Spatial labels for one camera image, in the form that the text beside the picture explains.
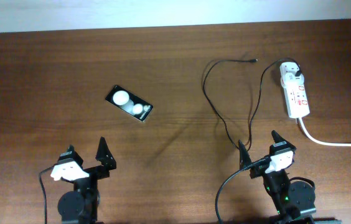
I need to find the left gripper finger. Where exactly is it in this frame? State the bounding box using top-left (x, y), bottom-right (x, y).
top-left (95, 137), bottom-right (116, 170)
top-left (57, 145), bottom-right (83, 167)

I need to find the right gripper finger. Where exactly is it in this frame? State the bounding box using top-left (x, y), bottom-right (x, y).
top-left (269, 130), bottom-right (296, 156)
top-left (238, 140), bottom-right (252, 170)

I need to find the black charging cable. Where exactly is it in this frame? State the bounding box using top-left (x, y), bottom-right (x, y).
top-left (202, 58), bottom-right (297, 151)

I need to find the black smartphone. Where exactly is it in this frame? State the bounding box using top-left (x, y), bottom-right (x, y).
top-left (105, 85), bottom-right (154, 122)

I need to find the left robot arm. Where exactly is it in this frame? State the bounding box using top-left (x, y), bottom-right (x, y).
top-left (50, 137), bottom-right (116, 224)

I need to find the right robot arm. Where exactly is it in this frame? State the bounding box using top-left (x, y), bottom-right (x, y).
top-left (238, 131), bottom-right (316, 223)

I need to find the black charger plug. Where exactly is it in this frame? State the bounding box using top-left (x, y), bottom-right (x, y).
top-left (294, 70), bottom-right (302, 77)

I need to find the white power strip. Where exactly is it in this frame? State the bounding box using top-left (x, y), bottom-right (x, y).
top-left (279, 62), bottom-right (310, 119)

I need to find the white power strip cord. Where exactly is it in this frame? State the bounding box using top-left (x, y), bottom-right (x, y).
top-left (296, 117), bottom-right (351, 149)

